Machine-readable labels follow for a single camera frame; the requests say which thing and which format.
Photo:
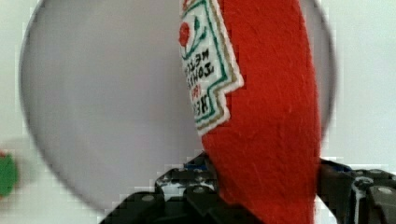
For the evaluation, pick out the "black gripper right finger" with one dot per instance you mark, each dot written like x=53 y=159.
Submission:
x=357 y=196

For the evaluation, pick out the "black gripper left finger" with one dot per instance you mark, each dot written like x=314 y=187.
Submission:
x=185 y=195

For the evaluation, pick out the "round grey plate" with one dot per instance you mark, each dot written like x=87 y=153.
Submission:
x=103 y=95

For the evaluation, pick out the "red plush ketchup bottle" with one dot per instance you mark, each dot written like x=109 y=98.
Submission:
x=253 y=91

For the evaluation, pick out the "plush strawberry toy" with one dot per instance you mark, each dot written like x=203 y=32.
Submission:
x=9 y=174

